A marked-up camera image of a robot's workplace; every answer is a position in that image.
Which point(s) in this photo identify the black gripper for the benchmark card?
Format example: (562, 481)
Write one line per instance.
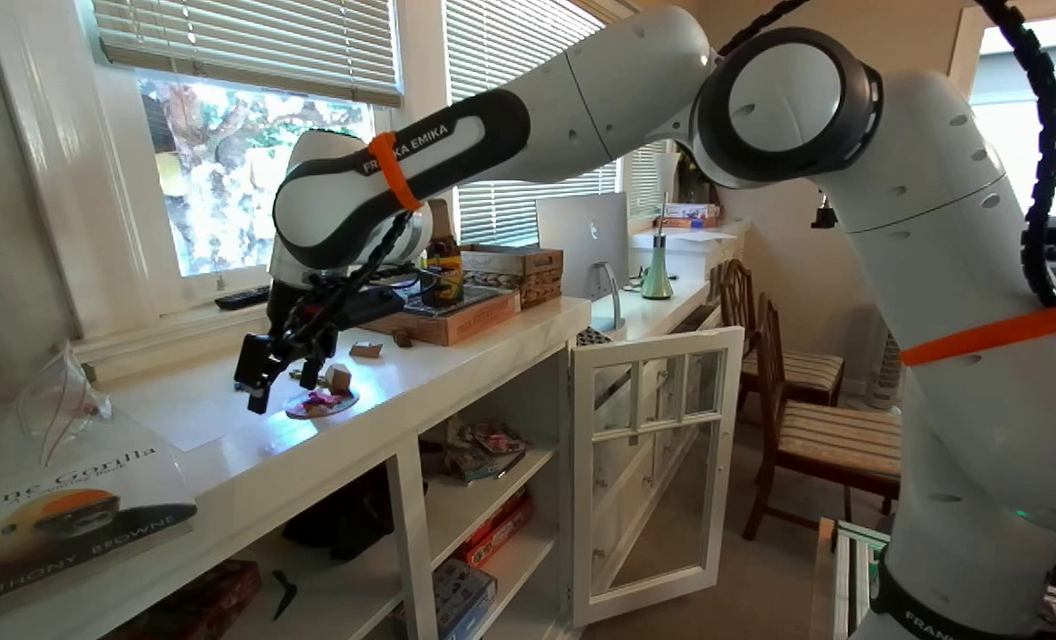
(304, 324)

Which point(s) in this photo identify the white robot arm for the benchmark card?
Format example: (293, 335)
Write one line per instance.
(914, 198)

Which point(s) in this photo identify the small wooden block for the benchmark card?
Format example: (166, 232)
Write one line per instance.
(369, 350)

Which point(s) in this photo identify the brown Unsolved game box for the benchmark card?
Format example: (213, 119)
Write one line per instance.
(476, 316)

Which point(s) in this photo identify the round carrot picture disc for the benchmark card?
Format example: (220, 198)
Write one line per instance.
(322, 408)

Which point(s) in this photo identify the black remote control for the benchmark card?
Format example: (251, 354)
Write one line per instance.
(240, 300)

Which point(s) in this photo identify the brown glass bottle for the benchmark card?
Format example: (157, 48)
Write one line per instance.
(444, 257)

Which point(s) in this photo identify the clear plastic bag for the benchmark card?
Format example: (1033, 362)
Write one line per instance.
(57, 405)

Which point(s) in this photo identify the small wooden crate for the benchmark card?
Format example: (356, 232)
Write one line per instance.
(539, 274)

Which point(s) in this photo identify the picture book on counter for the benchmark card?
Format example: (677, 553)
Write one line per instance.
(80, 509)

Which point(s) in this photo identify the window blinds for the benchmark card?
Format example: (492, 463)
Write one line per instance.
(335, 48)

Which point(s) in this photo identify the silver computer monitor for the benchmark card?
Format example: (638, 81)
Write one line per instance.
(594, 249)

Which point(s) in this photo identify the white glass cabinet door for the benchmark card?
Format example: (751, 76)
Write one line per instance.
(651, 444)

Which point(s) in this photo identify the green bottle on counter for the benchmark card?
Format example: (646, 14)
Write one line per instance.
(655, 274)

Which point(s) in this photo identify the wooden chair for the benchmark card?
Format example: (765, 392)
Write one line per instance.
(855, 449)

